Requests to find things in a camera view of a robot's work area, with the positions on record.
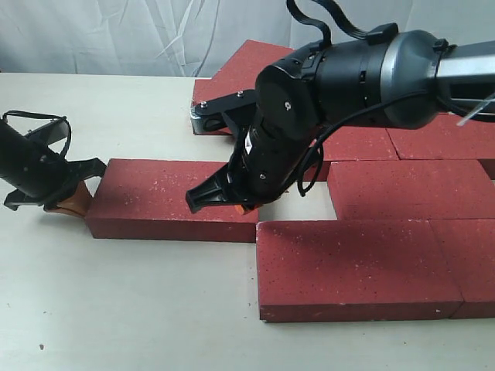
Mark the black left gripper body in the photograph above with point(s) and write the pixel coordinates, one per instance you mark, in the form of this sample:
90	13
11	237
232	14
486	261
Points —
40	174

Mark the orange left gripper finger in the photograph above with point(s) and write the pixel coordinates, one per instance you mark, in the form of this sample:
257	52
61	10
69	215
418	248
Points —
77	205

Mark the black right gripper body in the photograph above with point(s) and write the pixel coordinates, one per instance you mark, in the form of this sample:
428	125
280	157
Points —
267	153

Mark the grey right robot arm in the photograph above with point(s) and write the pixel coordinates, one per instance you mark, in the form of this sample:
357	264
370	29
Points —
402	81

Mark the red third row right brick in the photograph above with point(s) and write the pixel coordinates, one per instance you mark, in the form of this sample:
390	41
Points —
443	138

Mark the red second row brick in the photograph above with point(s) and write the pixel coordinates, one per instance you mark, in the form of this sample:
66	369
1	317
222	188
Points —
411	190

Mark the white fabric backdrop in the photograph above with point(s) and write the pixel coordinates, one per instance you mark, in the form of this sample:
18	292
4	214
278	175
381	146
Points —
195	38

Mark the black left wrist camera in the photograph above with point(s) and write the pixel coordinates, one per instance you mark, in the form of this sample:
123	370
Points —
50	133

